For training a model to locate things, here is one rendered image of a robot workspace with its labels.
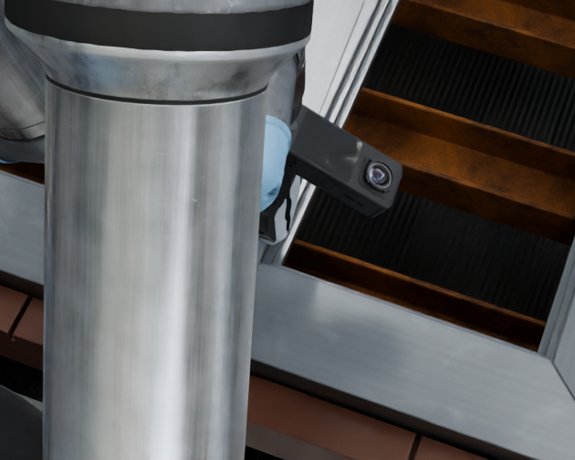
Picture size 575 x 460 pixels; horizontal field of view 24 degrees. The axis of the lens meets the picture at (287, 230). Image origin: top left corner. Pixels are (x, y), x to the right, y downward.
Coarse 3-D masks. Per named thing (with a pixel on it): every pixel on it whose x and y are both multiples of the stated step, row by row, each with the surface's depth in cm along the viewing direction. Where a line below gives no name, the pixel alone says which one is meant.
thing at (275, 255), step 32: (384, 0) 133; (352, 32) 129; (384, 32) 132; (352, 64) 129; (352, 96) 128; (32, 288) 117; (544, 352) 114; (288, 384) 113; (320, 384) 110; (384, 416) 111; (480, 448) 109
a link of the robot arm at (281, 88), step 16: (288, 64) 87; (272, 80) 85; (288, 80) 86; (272, 96) 84; (288, 96) 86; (272, 112) 84; (288, 112) 86; (272, 128) 83; (288, 128) 86; (272, 144) 83; (288, 144) 86; (272, 160) 83; (272, 176) 83; (272, 192) 84
